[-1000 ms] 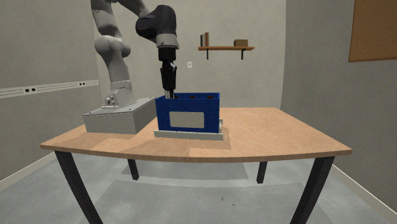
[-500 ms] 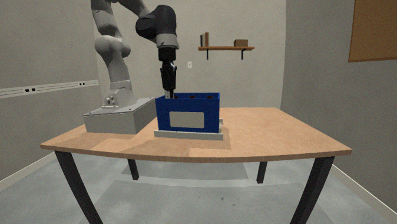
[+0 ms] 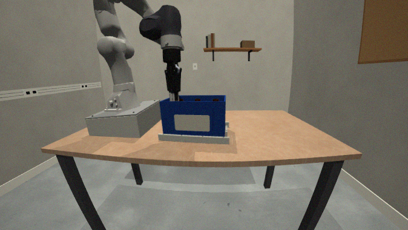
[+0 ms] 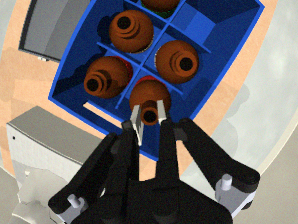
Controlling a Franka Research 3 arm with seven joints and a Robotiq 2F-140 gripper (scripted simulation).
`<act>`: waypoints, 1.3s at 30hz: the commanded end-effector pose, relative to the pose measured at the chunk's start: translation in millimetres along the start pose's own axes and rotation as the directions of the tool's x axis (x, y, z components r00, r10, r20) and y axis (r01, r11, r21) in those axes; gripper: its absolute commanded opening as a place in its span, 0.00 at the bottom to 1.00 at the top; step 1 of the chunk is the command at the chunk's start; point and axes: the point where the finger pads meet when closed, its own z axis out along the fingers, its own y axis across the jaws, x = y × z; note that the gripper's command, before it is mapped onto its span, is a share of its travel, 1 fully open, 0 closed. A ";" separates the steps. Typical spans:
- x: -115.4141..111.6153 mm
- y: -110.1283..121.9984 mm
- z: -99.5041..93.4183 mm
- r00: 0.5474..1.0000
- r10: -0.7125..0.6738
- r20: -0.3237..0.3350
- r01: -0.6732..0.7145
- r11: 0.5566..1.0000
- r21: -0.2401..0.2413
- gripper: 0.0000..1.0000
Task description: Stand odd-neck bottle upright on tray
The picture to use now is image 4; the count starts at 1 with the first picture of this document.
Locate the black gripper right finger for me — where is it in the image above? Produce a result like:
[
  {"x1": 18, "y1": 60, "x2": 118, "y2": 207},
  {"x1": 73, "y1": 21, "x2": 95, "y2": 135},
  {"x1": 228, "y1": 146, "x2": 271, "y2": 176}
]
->
[{"x1": 150, "y1": 100, "x2": 260, "y2": 224}]

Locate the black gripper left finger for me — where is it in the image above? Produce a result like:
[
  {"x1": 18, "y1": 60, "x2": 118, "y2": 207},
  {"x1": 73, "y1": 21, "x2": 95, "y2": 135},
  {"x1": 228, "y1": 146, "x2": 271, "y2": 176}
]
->
[{"x1": 48, "y1": 105, "x2": 144, "y2": 224}]

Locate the blue plastic crate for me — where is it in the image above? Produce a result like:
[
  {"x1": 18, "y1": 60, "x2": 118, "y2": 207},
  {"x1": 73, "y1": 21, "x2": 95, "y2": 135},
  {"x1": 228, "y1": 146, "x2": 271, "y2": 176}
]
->
[{"x1": 48, "y1": 0, "x2": 265, "y2": 135}]

